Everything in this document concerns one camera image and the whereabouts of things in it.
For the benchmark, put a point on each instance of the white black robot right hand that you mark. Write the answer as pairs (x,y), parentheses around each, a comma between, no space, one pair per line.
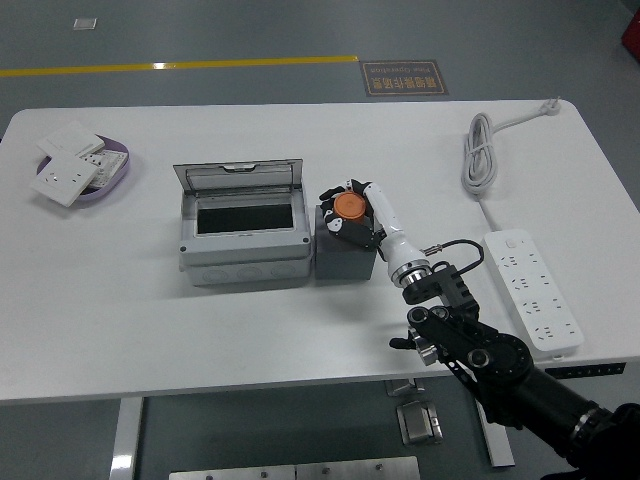
(392,230)

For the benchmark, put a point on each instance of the orange cylinder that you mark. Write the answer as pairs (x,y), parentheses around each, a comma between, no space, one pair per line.
(350,206)

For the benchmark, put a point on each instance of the grey electrical box clear lid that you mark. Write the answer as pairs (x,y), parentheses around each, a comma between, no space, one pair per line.
(245,250)

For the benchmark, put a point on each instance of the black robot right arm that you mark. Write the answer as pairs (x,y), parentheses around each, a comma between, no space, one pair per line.
(500,357)

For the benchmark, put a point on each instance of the grey cube with round hole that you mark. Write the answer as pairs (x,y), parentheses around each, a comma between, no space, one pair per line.
(345,262)

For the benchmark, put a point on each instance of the metal floor socket box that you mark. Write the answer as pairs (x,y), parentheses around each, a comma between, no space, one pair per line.
(417,425)

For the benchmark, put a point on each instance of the white power strip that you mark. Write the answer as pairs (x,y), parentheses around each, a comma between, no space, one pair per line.
(525,285)

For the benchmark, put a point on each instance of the brown floor sign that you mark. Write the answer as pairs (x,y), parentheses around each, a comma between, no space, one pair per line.
(404,78)

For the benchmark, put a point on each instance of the yellow floor tape line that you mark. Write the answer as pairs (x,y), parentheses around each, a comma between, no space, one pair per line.
(250,63)

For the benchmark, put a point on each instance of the black table control panel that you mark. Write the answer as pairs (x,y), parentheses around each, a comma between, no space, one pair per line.
(585,371)

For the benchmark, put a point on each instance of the white table leg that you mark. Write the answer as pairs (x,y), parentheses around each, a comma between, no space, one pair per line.
(125,440)
(501,447)

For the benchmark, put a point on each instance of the purple tray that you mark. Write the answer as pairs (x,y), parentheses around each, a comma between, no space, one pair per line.
(117,147)

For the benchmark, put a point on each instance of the white socket plate with holes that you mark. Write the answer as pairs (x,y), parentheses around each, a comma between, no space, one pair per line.
(107,162)

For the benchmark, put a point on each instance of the red object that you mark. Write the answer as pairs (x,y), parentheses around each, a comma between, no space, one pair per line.
(632,35)

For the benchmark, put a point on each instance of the small metal floor plate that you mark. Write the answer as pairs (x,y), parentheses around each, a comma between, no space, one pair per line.
(85,23)

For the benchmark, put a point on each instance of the metal bracket under table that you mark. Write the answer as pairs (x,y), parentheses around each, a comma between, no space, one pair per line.
(400,387)

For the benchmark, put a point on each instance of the steel base plate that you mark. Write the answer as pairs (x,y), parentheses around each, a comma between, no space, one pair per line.
(357,469)
(232,472)

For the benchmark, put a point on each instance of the white wall socket plate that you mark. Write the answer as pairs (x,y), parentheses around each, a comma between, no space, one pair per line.
(62,177)

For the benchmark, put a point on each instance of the white wall switch plate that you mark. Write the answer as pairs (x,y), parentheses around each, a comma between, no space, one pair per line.
(70,139)

